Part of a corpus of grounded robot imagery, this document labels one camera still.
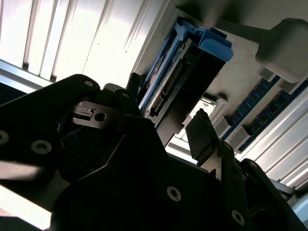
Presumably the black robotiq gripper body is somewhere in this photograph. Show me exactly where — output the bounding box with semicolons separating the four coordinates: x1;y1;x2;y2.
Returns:
51;134;232;231

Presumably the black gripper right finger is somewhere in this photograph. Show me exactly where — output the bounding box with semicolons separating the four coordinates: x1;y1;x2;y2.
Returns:
185;108;304;231

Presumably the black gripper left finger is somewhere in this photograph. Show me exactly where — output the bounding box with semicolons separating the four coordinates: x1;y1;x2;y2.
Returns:
0;74;190;209

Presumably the hard disk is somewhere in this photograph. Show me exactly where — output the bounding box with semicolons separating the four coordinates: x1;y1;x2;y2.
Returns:
138;19;234;147

